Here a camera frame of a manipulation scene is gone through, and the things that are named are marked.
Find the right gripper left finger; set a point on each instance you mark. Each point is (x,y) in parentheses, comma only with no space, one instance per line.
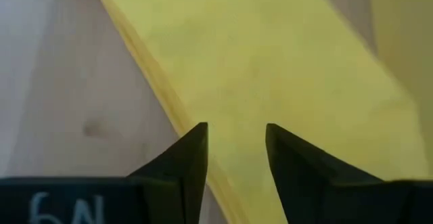
(182,176)

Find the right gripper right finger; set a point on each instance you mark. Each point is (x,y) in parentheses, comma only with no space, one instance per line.
(304,183)

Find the yellow microfiber towel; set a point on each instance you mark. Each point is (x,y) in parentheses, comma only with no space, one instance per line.
(257,65)

